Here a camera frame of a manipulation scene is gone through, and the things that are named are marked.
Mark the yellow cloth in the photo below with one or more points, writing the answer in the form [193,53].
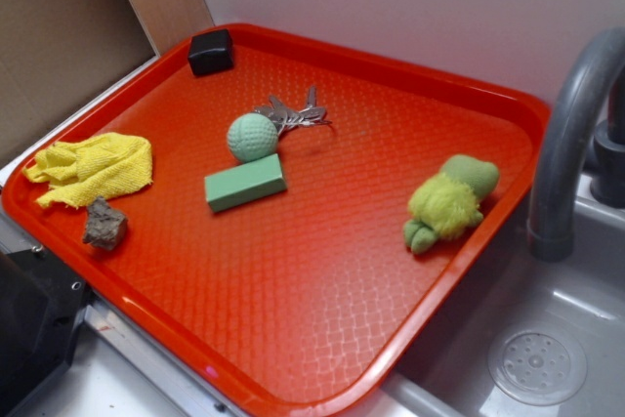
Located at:
[109,165]

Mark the grey brown rock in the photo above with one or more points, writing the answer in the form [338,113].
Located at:
[105,226]

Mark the grey toy sink basin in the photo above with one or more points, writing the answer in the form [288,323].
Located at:
[523,337]

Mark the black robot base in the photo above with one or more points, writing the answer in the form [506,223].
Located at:
[43,302]

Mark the grey toy faucet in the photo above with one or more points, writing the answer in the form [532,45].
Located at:
[586,128]

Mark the silver key bunch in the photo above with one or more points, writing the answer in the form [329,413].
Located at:
[286,119]

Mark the green rectangular block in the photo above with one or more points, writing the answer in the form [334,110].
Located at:
[245,183]

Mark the black rectangular block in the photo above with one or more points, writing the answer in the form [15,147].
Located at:
[210,52]

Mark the red plastic tray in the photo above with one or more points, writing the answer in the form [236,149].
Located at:
[296,304]

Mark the green dimpled ball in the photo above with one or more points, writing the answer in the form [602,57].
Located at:
[251,137]

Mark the green yellow plush toy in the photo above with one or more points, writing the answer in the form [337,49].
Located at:
[448,203]

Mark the brown cardboard panel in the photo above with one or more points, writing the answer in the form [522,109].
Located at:
[56,56]

